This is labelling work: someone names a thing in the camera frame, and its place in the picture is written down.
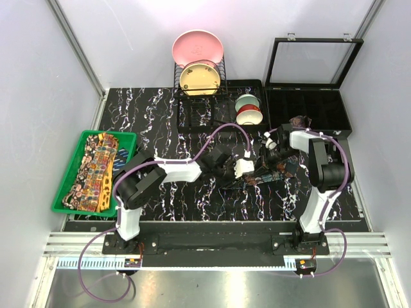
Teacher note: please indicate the yellow plate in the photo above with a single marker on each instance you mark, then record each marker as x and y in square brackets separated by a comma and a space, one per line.
[200, 78]

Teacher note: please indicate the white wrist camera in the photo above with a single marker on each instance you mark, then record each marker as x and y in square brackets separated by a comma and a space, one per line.
[243, 166]
[268, 142]

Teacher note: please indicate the colourful ties in bin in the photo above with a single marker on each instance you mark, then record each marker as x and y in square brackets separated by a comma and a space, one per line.
[92, 187]

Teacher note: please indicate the black wire dish rack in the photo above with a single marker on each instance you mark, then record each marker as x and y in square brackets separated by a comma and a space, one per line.
[204, 113]

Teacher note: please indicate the red white bowl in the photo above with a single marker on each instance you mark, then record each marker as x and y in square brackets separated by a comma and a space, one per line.
[249, 114]

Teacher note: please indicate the black tie storage box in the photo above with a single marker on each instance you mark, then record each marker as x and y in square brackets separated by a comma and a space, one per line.
[324, 109]

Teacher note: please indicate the pink plate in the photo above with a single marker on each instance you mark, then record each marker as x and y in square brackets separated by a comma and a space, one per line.
[196, 45]

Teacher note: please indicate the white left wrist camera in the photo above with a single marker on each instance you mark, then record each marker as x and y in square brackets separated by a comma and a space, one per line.
[243, 166]

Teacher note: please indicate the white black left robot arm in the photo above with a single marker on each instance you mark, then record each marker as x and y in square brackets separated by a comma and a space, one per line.
[140, 178]

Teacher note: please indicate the rolled dark patterned tie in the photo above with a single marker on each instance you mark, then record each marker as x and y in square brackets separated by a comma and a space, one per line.
[301, 121]

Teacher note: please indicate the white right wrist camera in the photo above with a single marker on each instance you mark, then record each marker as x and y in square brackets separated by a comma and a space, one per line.
[268, 142]

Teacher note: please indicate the light green bowl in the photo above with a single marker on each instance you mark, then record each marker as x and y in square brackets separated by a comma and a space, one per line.
[246, 99]

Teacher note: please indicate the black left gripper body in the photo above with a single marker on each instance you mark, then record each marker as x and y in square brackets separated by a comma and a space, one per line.
[225, 174]

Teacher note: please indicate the black glass box lid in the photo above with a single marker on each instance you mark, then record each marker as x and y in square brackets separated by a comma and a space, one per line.
[311, 63]

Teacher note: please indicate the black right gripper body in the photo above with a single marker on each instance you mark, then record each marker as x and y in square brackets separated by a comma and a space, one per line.
[269, 158]

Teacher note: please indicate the navy striped tie in bin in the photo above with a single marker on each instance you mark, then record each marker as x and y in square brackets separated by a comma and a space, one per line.
[120, 159]

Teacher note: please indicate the navy floral tie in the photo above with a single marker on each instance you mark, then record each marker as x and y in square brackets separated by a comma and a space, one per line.
[286, 169]

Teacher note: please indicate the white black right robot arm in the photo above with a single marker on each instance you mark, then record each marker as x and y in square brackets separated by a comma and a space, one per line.
[330, 169]

